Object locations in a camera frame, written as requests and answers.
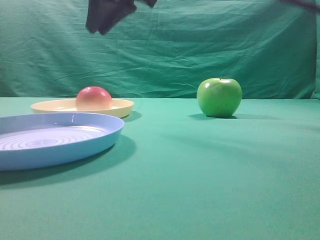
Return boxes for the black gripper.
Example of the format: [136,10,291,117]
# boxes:
[85,0,158,36]

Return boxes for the red yellow round bread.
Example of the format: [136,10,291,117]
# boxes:
[75,86,113,111]

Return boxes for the yellow plastic plate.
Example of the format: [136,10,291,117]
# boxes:
[31,98,134,118]

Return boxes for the blue plastic plate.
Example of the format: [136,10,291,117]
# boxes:
[0,112,125,171]

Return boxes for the green apple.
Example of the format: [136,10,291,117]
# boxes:
[196,77,243,118]

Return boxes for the green backdrop cloth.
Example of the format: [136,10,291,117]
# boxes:
[0,0,320,99]

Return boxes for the green table cloth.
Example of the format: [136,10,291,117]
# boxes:
[0,98,320,240]

